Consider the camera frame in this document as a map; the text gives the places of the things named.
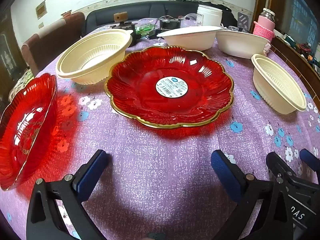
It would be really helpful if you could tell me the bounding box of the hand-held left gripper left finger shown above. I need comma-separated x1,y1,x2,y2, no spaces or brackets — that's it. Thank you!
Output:
26,149,110,240

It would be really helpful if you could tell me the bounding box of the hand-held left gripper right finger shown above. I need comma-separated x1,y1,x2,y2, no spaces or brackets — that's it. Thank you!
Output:
211,149,294,240

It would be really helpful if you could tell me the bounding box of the pink bottle with knit sleeve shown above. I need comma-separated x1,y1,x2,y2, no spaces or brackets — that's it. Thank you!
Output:
253,8,276,43

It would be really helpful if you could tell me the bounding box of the purple floral tablecloth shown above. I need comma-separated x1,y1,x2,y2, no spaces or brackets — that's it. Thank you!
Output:
0,17,320,240

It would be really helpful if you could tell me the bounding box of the gold wall plaque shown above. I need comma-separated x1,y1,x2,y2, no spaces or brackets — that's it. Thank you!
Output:
36,0,47,20

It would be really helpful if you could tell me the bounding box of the white paper bowl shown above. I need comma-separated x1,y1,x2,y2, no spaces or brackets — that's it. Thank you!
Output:
215,29,271,59
156,26,222,48

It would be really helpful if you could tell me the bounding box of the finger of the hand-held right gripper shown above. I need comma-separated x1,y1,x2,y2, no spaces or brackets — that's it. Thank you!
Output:
299,148,320,178
266,152,299,183

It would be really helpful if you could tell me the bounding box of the black leather sofa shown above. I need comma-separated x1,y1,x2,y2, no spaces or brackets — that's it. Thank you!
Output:
85,1,250,34

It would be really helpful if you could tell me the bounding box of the black and white patterned box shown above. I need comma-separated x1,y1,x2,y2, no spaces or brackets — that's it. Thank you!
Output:
237,12,250,29

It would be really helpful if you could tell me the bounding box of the black device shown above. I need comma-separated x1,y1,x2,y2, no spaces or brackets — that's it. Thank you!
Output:
159,17,182,31

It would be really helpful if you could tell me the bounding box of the brown armchair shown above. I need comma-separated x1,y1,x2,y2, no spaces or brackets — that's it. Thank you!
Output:
21,12,85,77

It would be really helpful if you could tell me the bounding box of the shallow red gold-rimmed plate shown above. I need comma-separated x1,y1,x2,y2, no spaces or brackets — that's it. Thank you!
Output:
104,45,235,130

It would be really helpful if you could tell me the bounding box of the large cream plastic bowl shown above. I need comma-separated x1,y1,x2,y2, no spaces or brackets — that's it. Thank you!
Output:
55,28,134,85

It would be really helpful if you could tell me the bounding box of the small cream plastic bowl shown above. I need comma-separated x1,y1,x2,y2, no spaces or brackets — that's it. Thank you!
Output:
251,54,307,115

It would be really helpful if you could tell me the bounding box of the white plastic jar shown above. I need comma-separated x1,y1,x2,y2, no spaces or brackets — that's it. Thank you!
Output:
196,4,223,27

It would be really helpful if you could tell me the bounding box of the dark wooden wardrobe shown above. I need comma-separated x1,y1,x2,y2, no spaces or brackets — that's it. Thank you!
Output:
0,2,28,80

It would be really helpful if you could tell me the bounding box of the deep red gold-rimmed plate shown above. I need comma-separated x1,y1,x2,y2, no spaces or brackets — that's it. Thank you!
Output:
0,73,58,191

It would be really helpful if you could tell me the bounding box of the leaf patterned blanket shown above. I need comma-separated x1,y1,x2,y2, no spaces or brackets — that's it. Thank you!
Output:
9,69,34,100

